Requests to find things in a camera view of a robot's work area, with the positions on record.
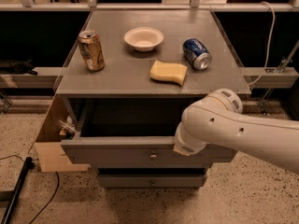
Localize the crumpled trash in box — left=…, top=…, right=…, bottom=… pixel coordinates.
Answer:
left=59, top=116, right=76, bottom=139

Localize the grey bottom drawer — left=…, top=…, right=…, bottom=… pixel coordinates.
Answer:
left=98, top=175, right=207, bottom=188

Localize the black floor cable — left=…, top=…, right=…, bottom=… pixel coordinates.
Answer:
left=0, top=154, right=61, bottom=224

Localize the black metal bar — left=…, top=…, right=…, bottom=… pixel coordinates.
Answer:
left=0, top=157, right=35, bottom=224

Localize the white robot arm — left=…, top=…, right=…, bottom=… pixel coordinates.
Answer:
left=174, top=89, right=299, bottom=174

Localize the blue soda can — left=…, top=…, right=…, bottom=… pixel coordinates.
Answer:
left=183, top=38, right=212, bottom=70

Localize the white bowl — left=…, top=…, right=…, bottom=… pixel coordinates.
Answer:
left=124, top=27, right=164, bottom=52

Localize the gold soda can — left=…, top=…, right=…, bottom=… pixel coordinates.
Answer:
left=78, top=30, right=105, bottom=71

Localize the yellow sponge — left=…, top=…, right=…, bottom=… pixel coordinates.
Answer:
left=149, top=61, right=187, bottom=86

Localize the grey top drawer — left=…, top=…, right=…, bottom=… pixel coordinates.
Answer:
left=62, top=98, right=235, bottom=166

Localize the grey drawer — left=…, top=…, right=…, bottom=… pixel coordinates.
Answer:
left=93, top=163, right=213, bottom=169
left=98, top=175, right=207, bottom=188
left=62, top=98, right=235, bottom=166

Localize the white hanging cable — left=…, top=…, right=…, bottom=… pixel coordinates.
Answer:
left=248, top=1, right=278, bottom=87

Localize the black object on shelf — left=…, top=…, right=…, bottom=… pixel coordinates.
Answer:
left=0, top=59, right=38, bottom=76

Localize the cardboard box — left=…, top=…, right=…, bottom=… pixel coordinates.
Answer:
left=35, top=96, right=89, bottom=172

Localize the grey middle drawer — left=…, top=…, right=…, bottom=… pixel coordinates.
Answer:
left=93, top=163, right=213, bottom=169

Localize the grey drawer cabinet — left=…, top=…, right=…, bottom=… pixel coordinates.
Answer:
left=56, top=9, right=250, bottom=175

